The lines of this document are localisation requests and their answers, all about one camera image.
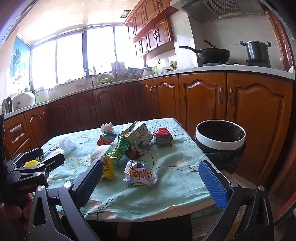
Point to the black stock pot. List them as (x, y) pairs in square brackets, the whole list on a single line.
[(257, 51)]

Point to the person's left hand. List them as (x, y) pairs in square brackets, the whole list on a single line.
[(14, 220)]

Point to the white foam fruit net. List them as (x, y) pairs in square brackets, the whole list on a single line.
[(67, 143)]

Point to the white rimmed trash bin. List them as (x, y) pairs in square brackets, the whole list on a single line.
[(222, 141)]

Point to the seasoning bottles group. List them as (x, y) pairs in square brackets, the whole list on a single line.
[(172, 66)]

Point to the brown upper wall cabinets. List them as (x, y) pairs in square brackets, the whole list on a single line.
[(151, 28)]

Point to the brown lower kitchen cabinets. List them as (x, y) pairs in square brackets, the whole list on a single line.
[(261, 104)]

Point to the steel kettle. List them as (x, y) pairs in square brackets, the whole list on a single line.
[(7, 105)]

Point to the light green floral tablecloth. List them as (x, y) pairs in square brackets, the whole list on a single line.
[(162, 183)]

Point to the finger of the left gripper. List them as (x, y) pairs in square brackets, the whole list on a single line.
[(20, 159), (50, 162)]

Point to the white sponge block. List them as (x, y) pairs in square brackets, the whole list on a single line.
[(100, 151)]

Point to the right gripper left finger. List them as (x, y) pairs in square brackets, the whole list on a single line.
[(55, 213)]

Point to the green milk carton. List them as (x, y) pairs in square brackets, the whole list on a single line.
[(137, 133)]

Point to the chrome sink faucet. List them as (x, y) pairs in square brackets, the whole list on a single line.
[(89, 77)]

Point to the crushed green soda can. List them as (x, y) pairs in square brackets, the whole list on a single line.
[(122, 146)]

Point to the white rice cooker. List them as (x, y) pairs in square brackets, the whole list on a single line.
[(23, 100)]

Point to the white lidded container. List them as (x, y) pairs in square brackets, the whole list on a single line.
[(41, 95)]

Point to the orange blue snack wrapper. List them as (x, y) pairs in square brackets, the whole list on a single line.
[(106, 138)]

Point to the yellow snack wrapper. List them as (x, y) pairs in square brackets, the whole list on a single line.
[(108, 171)]

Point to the white tissue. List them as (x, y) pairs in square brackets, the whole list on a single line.
[(107, 127)]

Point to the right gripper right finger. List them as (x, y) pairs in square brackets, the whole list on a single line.
[(257, 220)]

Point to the green vegetable bowl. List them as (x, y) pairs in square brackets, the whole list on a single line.
[(105, 78)]

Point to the red snack bag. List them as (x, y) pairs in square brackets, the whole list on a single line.
[(162, 137)]

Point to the range hood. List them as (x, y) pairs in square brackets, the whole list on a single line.
[(207, 10)]

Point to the colourful paper ball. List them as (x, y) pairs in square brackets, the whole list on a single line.
[(139, 173)]

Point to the black wok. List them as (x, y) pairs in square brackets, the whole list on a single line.
[(212, 54)]

